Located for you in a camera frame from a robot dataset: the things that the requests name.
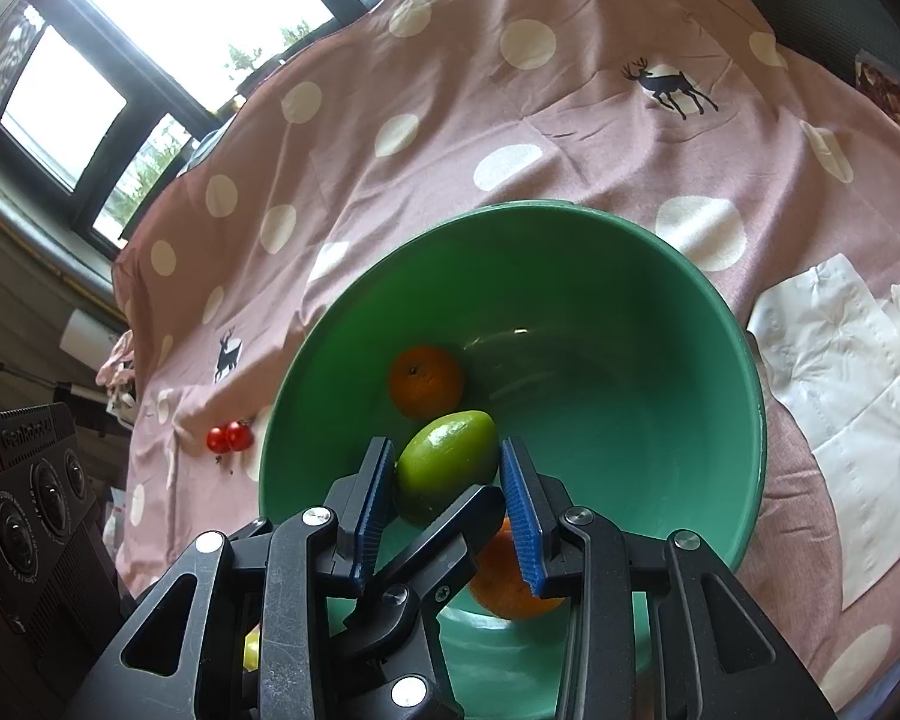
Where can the green jujube fruit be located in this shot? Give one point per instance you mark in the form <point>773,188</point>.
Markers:
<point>446,465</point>

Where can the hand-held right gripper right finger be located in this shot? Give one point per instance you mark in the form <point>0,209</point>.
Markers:
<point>521,517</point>

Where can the green plastic bowl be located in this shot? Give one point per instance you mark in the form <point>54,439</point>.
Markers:
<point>592,360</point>

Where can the clear packet of nuts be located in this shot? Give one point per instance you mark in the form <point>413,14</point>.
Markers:
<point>889,90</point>

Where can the red cherry tomato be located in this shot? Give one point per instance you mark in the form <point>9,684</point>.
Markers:
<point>217,439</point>
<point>238,435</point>

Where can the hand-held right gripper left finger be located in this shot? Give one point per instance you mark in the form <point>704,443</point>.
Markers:
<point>367,517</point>

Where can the pink plastic bag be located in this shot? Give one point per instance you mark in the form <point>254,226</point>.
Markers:
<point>116,360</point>

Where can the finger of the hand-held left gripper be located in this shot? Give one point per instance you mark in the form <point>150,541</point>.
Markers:
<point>435,547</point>

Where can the white plastic bag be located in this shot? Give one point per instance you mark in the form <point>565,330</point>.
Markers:
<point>124,405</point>

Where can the white cylinder appliance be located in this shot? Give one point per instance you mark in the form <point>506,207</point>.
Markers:
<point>82,337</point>

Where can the yellow-green jujube fruit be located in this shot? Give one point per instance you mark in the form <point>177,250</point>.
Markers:
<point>251,649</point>

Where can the pink polka-dot deer blanket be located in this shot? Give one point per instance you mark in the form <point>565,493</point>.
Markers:
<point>570,127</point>

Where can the flat white tissue sheet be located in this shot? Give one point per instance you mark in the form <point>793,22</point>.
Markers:
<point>832,420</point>

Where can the large orange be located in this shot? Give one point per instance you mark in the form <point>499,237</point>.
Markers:
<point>426,381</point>

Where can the black-framed window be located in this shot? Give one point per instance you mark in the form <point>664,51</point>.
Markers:
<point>180,0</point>

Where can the small orange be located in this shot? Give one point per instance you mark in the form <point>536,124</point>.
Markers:
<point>495,576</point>

